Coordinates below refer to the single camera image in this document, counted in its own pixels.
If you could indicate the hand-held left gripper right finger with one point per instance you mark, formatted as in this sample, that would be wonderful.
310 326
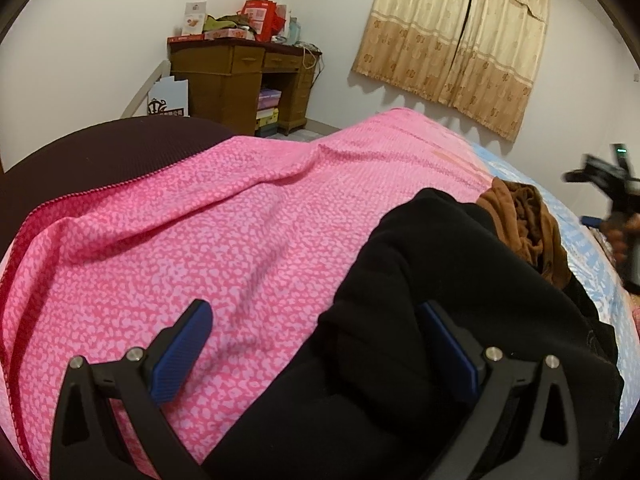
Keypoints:
450 350

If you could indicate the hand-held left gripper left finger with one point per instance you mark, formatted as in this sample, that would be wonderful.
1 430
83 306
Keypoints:
182 355

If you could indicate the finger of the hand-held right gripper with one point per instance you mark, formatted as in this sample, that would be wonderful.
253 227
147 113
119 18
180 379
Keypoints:
592 221

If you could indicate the black garment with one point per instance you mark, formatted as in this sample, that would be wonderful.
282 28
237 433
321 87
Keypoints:
390 285

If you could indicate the person's right hand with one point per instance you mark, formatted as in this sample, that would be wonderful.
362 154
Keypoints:
622 237

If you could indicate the blue printed bedsheet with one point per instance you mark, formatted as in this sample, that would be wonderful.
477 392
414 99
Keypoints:
585 255

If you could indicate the brown garment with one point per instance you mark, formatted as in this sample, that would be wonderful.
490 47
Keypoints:
525 225

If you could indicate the pink patterned blanket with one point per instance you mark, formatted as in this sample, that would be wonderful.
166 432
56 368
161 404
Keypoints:
200 240

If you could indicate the beige patterned curtain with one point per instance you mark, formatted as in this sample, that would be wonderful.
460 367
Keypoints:
450 35

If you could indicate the yellow box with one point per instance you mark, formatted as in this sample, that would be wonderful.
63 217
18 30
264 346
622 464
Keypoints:
266 117

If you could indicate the white paper bag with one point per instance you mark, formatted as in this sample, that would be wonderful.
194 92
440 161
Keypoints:
167 95

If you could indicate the purple box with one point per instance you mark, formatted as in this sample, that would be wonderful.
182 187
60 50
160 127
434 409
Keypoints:
269 99

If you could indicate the wooden desk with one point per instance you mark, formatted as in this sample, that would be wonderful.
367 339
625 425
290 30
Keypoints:
220 75

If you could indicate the red flat box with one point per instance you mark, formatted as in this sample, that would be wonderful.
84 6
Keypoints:
185 38

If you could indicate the pink flat box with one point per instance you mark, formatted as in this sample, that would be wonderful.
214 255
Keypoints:
227 34

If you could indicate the green cloth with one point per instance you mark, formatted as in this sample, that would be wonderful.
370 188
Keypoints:
222 22

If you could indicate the white upright box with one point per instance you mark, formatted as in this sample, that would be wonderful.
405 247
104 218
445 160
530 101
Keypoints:
194 17

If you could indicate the light blue bottle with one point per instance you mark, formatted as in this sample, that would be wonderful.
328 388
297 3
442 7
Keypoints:
293 30

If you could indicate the red gift bag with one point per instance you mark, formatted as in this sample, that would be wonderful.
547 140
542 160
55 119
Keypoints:
262 17

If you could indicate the beige leaning rail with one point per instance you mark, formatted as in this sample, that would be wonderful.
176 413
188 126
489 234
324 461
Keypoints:
145 87

